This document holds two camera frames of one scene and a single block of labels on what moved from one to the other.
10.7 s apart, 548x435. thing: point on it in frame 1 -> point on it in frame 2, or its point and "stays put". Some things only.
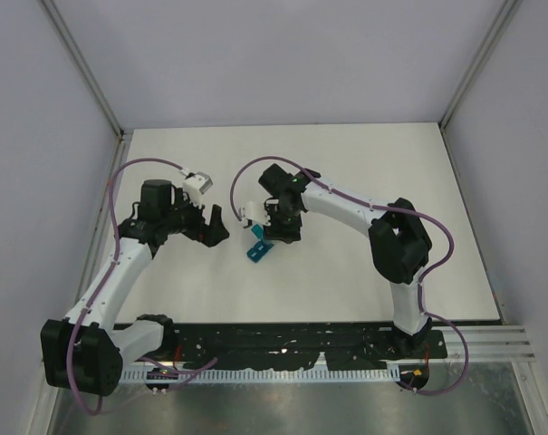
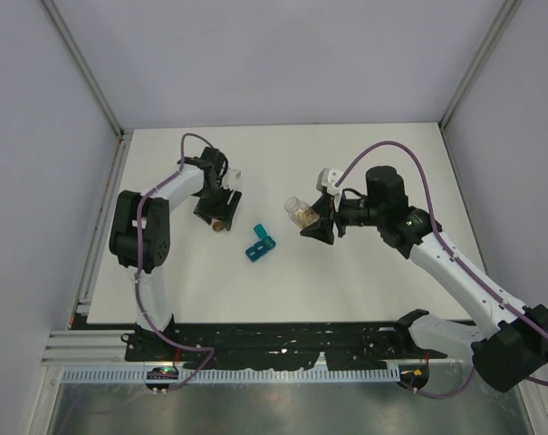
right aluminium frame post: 505,13 stays put
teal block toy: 258,251 stays put
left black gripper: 208,235 -> 224,212
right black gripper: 276,232 -> 323,228
